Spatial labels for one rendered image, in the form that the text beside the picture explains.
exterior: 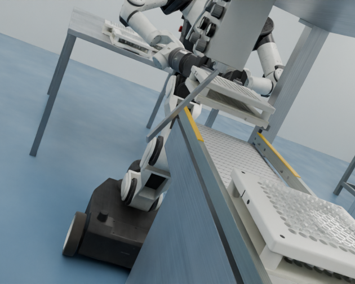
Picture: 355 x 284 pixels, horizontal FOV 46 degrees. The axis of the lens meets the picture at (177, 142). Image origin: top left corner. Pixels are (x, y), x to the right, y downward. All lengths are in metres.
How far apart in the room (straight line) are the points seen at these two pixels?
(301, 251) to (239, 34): 0.65
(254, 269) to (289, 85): 0.92
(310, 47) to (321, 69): 5.74
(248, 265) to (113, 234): 1.39
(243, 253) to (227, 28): 0.64
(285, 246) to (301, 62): 0.90
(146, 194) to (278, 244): 1.51
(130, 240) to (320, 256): 1.41
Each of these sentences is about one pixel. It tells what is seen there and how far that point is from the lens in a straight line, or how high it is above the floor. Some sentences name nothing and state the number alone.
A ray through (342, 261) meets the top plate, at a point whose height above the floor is 0.96.
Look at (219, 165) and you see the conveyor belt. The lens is 1.00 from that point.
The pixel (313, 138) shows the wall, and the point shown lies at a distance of 7.49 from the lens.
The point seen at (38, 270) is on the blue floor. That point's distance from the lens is 1.92.
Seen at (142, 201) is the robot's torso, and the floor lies 0.29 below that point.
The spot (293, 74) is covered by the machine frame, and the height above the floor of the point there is 1.14.
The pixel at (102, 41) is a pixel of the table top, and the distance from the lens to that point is 2.59.
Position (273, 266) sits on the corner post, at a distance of 0.61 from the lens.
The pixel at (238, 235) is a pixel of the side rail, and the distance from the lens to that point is 0.63.
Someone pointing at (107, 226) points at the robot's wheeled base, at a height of 0.21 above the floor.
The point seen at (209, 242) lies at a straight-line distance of 0.73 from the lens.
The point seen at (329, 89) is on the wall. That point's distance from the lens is 7.32.
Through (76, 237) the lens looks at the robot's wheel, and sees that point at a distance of 1.92.
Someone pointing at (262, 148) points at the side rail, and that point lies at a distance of 1.31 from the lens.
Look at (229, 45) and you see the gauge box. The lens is 1.10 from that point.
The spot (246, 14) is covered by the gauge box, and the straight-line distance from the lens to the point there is 1.10.
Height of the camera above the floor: 1.18
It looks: 16 degrees down
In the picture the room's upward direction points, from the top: 24 degrees clockwise
